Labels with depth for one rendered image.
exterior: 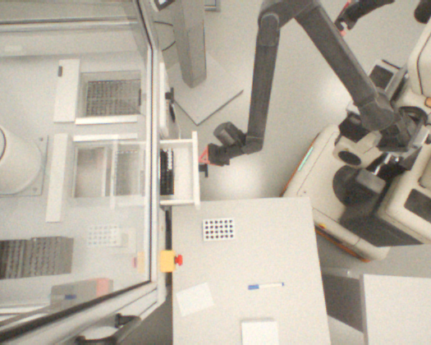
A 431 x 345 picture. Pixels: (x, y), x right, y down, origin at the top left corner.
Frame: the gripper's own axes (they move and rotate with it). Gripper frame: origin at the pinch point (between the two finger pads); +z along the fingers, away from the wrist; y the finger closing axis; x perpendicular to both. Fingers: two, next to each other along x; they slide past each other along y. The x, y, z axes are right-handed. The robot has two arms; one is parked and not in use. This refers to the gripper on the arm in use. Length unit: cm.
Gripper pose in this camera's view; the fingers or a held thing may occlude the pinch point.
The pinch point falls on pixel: (203, 160)
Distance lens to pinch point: 112.6
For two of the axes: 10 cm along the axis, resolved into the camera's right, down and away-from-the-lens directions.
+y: -7.0, -1.8, -6.9
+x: 0.4, 9.6, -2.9
